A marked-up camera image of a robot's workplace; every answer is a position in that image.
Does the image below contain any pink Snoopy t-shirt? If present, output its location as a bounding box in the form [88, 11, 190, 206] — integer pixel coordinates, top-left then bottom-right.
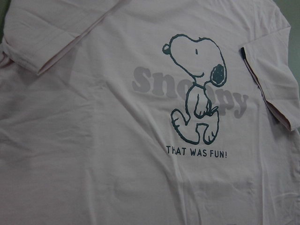
[0, 0, 300, 225]

